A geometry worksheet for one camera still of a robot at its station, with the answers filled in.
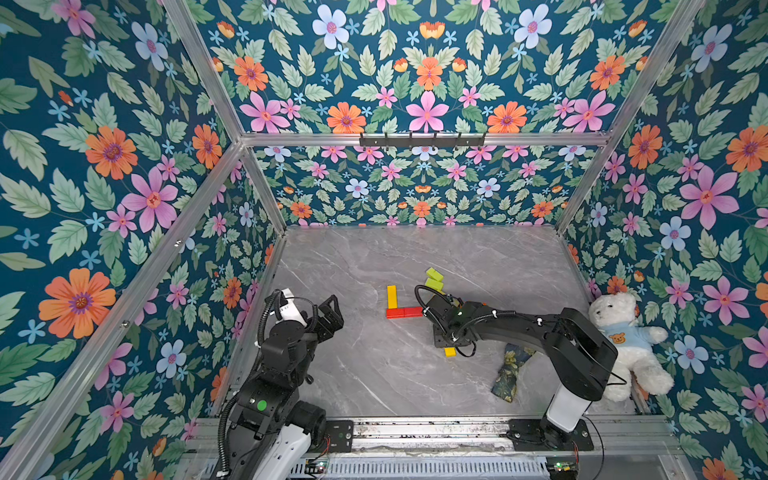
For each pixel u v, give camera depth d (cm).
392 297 99
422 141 93
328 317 62
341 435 73
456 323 65
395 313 95
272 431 46
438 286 101
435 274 104
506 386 80
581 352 48
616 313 86
